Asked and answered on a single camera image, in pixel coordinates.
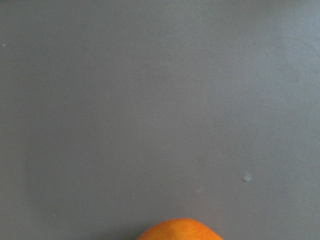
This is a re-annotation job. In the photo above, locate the orange mandarin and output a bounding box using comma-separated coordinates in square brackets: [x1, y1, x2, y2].
[137, 218, 223, 240]

